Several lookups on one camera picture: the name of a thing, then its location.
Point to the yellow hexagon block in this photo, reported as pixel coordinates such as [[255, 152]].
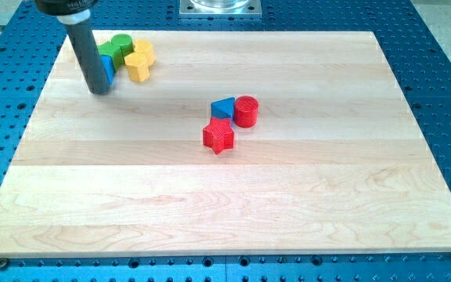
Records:
[[137, 66]]

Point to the green star block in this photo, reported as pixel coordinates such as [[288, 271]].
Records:
[[114, 52]]

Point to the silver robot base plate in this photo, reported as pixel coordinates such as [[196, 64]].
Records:
[[220, 7]]

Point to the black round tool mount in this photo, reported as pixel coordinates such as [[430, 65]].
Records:
[[64, 7]]

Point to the left board clamp screw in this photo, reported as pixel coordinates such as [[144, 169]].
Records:
[[4, 262]]

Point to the green cylinder block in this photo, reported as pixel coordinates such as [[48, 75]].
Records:
[[124, 42]]

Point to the yellow heart block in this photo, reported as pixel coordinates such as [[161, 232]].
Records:
[[145, 47]]

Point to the light wooden board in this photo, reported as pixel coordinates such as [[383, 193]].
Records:
[[336, 162]]

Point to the blue triangle block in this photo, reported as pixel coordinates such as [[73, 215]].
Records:
[[223, 108]]

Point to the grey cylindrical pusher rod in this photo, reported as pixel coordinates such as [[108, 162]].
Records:
[[79, 31]]

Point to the blue block behind rod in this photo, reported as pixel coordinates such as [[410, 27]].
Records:
[[109, 68]]

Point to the red cylinder block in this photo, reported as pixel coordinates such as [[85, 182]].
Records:
[[245, 113]]

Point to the red star block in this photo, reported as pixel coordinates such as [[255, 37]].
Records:
[[218, 134]]

